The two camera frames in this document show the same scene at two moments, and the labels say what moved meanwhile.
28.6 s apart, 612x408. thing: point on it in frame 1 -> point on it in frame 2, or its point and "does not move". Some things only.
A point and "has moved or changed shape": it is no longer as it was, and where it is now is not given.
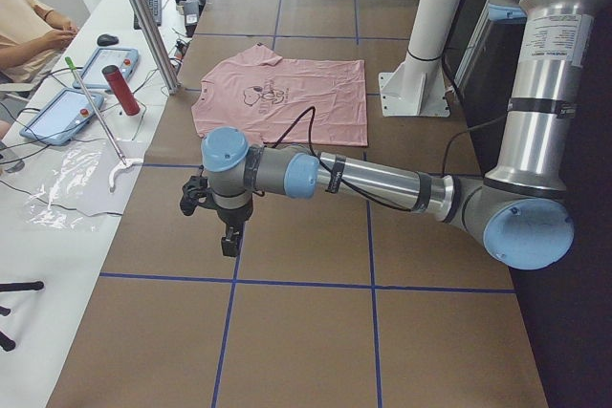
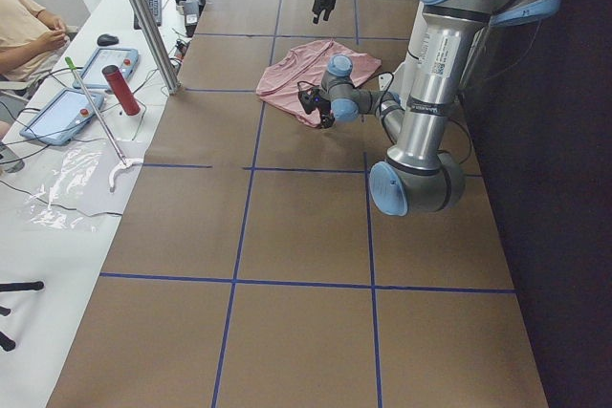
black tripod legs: (5, 342) does not move
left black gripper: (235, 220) -> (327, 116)
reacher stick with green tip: (123, 161) does not move
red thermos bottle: (121, 90) does not move
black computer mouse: (106, 39) does not move
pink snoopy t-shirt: (306, 102) has moved or changed shape
